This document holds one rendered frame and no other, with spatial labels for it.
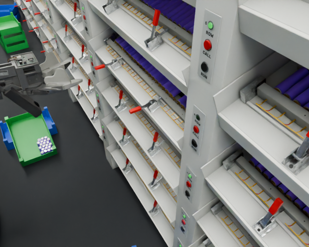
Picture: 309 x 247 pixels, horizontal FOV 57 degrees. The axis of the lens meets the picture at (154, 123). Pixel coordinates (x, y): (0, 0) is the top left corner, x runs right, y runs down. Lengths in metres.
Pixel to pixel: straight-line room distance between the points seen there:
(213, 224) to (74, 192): 0.92
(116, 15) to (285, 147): 0.63
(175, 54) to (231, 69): 0.22
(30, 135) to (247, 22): 1.58
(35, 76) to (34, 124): 1.13
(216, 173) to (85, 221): 0.92
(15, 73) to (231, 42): 0.51
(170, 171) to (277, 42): 0.61
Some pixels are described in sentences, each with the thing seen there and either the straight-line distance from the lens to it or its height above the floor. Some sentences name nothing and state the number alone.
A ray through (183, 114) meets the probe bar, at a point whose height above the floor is 0.77.
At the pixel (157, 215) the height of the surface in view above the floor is 0.15.
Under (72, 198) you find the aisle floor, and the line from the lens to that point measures 1.57.
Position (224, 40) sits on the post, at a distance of 0.48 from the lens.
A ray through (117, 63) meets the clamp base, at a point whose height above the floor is 0.75.
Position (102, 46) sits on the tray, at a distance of 1.17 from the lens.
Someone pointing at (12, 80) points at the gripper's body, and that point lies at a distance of 0.78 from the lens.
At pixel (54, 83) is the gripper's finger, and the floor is 0.86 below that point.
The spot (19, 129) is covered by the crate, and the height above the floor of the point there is 0.09.
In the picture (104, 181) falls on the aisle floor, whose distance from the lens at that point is 1.60.
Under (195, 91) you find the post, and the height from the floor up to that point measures 0.93.
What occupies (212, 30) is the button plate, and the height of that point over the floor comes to 1.07.
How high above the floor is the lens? 1.27
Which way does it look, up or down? 42 degrees down
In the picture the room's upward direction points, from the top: straight up
